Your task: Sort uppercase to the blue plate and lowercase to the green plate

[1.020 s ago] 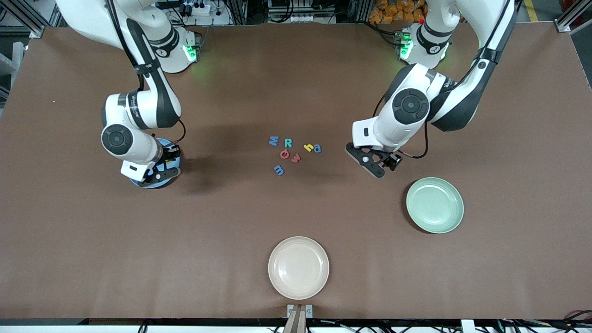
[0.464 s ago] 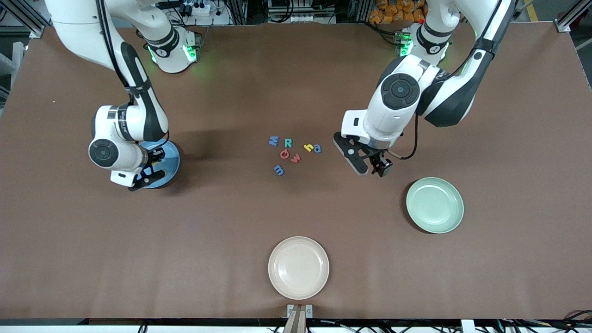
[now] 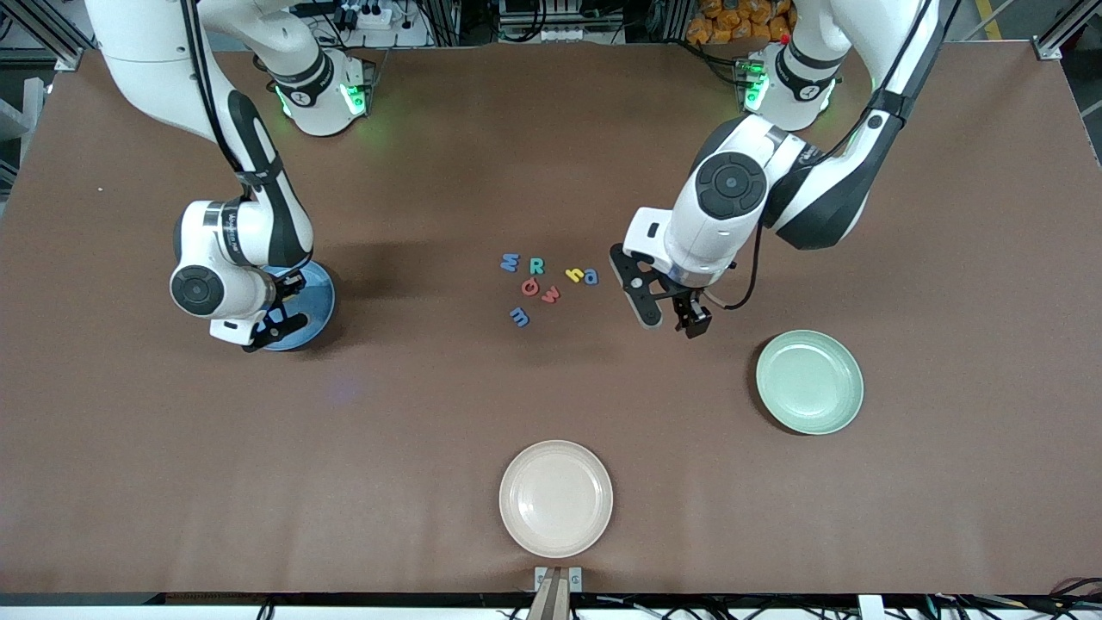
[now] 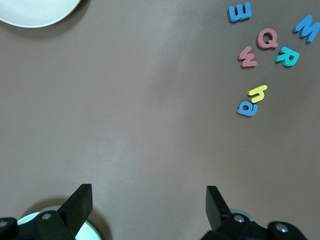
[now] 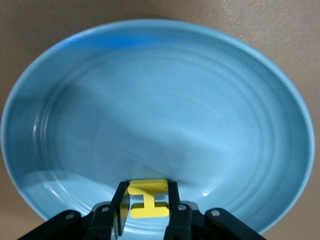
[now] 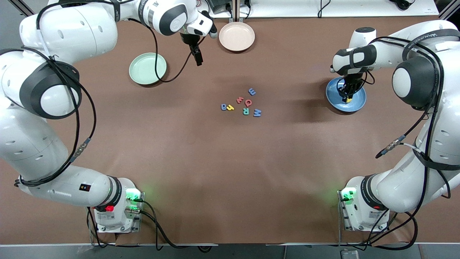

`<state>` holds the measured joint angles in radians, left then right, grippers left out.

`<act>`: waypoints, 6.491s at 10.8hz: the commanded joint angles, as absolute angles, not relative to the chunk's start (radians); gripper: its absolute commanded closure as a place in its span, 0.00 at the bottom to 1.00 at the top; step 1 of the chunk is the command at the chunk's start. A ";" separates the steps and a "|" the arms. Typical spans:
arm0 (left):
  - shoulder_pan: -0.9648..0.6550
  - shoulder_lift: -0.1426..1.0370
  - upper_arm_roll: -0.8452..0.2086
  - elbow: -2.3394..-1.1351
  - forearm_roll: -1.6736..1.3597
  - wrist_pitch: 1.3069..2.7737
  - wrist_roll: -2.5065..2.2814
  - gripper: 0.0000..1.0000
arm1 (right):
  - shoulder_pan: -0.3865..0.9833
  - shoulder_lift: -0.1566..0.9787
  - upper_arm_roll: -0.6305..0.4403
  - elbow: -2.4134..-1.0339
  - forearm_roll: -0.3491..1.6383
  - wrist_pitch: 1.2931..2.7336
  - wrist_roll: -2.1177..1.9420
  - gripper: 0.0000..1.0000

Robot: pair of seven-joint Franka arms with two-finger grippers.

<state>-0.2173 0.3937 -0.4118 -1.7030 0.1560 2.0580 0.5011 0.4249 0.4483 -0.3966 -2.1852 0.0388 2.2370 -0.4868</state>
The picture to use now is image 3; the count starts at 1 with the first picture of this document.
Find blue plate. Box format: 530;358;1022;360
255;258;336;352

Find green plate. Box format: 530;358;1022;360
756;330;864;436

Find beige plate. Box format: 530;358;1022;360
498;440;614;559

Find brown table cover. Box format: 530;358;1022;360
0;41;1102;595

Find orange snack bag pile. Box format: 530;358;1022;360
686;0;797;46

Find white power strip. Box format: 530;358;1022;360
293;0;393;31

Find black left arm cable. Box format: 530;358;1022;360
702;0;948;311

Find dark frame post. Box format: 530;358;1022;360
650;0;691;44

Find grey side frame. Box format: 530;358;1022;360
0;76;46;203

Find tan camera support post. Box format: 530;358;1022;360
527;575;571;620

